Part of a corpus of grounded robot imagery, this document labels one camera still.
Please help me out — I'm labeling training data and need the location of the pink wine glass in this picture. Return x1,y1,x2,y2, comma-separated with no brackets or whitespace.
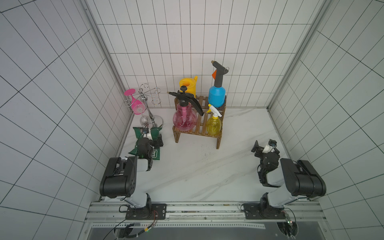
124,89,146,115

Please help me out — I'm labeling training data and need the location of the green chips bag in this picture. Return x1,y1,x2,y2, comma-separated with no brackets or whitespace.
129,127,162,161

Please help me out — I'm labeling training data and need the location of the yellow plastic watering can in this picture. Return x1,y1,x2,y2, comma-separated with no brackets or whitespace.
179,76,198,97

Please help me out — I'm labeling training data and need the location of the blue pump spray bottle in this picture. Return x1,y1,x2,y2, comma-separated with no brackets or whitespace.
208,60,229,108

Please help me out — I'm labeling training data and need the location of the yellow trigger spray bottle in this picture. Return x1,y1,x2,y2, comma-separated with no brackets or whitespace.
207,104,222,136

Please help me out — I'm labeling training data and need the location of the chrome wine glass rack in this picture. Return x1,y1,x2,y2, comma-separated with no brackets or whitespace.
125,83,164,128

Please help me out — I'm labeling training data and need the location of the aluminium mounting rail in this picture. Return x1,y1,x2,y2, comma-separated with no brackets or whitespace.
83,201,334,240

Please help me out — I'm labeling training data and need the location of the clear wine glass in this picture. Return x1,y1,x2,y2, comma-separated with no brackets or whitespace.
140,115,150,128

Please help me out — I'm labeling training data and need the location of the pink pump spray bottle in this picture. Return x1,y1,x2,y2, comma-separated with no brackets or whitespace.
168,86,204,132

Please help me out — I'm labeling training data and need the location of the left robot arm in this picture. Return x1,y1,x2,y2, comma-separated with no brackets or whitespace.
99,135,167,220

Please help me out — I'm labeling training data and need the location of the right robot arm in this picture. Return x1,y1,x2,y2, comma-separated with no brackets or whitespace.
241,139,327,225

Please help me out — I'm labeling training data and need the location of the brown wooden slatted shelf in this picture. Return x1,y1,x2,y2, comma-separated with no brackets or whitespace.
173,96,227,150

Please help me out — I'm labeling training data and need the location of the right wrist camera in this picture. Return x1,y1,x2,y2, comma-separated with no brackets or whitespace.
263,139,277,154

